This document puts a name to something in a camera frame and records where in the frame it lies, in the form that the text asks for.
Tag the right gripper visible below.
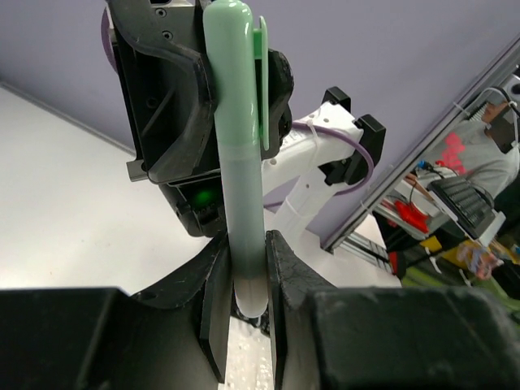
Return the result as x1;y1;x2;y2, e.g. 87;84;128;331
99;0;294;239

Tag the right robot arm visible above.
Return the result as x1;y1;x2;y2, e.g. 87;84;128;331
106;1;385;255

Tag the black keyboard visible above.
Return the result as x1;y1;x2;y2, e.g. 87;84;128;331
427;176;505;246

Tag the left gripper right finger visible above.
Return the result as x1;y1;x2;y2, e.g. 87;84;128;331
266;231;519;389

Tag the red tool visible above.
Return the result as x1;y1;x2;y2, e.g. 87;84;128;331
394;200;429;233

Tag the person in grey shirt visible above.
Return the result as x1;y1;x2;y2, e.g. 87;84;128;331
420;101;519;197

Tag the green highlighter marker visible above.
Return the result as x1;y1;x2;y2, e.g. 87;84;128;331
219;145;268;318

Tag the green marker cap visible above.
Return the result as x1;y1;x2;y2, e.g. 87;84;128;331
203;1;270;153

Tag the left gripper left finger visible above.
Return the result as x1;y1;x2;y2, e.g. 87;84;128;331
1;234;232;389

